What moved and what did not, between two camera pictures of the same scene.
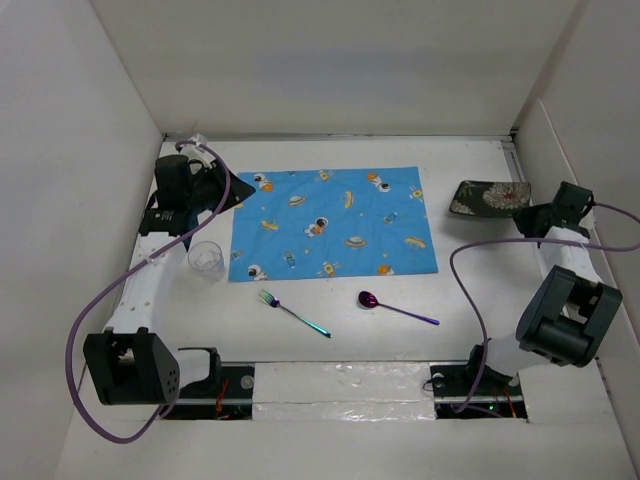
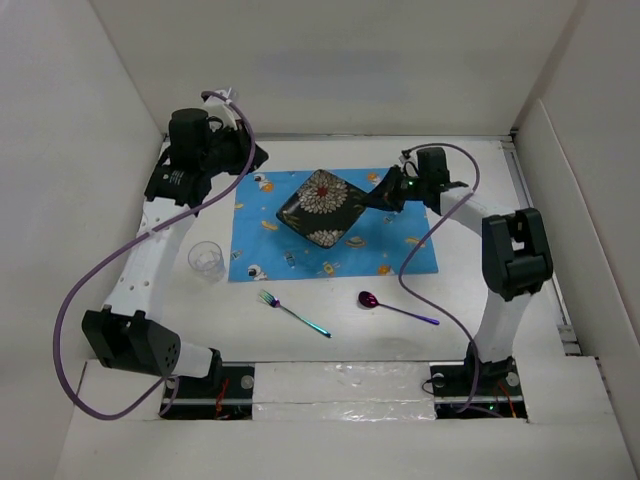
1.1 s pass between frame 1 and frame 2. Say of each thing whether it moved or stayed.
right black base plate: stayed
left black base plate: stayed
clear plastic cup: stayed
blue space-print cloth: stayed
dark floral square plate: moved
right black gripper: moved
